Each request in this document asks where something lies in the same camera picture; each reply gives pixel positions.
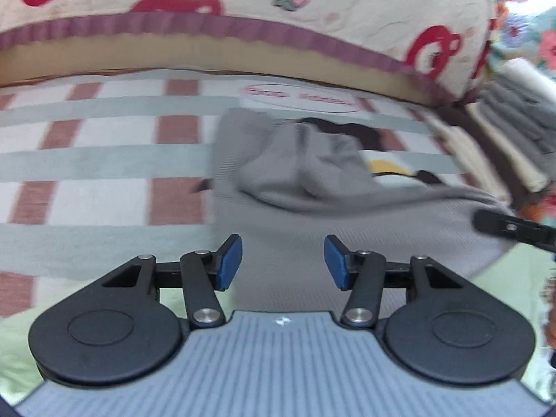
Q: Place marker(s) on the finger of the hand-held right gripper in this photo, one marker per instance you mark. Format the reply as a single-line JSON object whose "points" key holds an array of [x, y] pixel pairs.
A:
{"points": [[499, 223]]}

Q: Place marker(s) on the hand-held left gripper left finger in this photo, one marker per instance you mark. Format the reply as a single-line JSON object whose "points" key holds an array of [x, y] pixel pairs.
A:
{"points": [[229, 263]]}

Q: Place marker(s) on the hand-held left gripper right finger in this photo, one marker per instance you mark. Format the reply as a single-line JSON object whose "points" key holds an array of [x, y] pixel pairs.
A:
{"points": [[335, 265]]}

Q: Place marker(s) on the grey knit garment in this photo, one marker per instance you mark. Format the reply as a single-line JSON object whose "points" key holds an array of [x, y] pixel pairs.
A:
{"points": [[282, 169]]}

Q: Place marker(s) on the pale green sheet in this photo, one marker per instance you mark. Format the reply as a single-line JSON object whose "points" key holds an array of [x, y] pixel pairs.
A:
{"points": [[517, 269]]}

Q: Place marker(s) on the cream folded garment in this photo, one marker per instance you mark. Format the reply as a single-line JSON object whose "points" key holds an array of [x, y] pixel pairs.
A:
{"points": [[486, 147]]}

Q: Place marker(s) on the grey folded garment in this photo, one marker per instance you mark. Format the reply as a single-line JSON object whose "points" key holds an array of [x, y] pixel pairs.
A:
{"points": [[521, 113]]}

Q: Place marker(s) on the grey and red checked blanket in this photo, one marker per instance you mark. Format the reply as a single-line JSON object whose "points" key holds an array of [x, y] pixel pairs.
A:
{"points": [[108, 169]]}

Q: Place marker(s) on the floral cloth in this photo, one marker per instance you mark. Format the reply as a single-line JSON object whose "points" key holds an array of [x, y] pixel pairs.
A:
{"points": [[532, 26]]}

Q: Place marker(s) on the tan mattress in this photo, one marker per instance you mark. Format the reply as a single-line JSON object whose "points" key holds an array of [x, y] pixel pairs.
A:
{"points": [[130, 56]]}

